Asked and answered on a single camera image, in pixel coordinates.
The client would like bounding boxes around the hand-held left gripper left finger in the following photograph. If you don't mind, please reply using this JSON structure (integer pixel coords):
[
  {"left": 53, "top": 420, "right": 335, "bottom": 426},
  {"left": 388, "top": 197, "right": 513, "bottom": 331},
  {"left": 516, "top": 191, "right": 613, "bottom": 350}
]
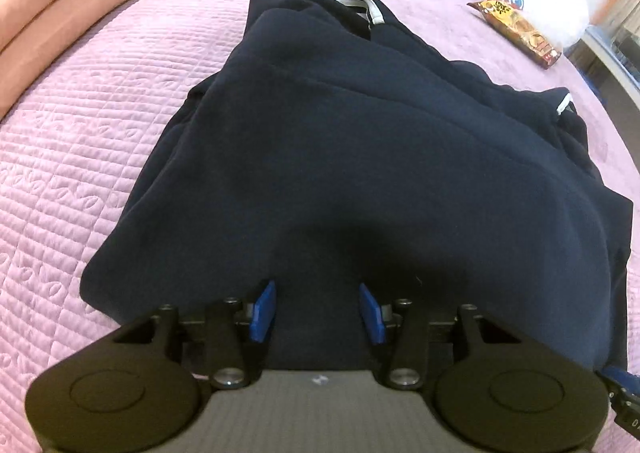
[{"left": 114, "top": 279, "right": 277, "bottom": 391}]

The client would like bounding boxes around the light blue desk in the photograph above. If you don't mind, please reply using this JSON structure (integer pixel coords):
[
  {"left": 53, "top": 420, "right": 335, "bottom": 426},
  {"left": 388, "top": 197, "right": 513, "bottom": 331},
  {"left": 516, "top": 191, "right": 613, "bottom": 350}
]
[{"left": 582, "top": 23, "right": 640, "bottom": 109}]

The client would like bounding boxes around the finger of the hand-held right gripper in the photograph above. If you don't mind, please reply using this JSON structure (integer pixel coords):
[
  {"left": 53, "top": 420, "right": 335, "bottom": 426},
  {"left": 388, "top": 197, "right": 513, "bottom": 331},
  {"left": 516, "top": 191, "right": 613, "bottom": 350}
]
[{"left": 596, "top": 366, "right": 640, "bottom": 408}]

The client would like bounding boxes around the yellow snack packet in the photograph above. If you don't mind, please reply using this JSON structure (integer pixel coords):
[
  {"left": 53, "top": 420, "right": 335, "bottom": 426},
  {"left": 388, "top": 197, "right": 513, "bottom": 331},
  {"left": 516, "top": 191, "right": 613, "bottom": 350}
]
[{"left": 467, "top": 0, "right": 563, "bottom": 70}]

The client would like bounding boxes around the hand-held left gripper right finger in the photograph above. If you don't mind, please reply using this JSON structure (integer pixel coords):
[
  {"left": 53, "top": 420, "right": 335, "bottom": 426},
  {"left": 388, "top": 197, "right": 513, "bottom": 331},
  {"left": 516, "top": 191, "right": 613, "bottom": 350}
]
[{"left": 358, "top": 282, "right": 527, "bottom": 391}]

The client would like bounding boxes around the purple quilted bed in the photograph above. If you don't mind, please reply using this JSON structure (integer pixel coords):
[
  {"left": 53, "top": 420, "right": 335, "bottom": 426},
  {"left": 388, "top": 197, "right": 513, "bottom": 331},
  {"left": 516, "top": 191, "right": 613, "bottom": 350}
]
[{"left": 0, "top": 0, "right": 640, "bottom": 453}]

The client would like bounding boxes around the black striped-sleeve hoodie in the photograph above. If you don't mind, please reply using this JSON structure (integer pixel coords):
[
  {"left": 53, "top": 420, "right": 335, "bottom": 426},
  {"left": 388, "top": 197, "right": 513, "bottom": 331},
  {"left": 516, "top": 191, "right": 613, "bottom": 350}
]
[{"left": 80, "top": 0, "right": 633, "bottom": 374}]

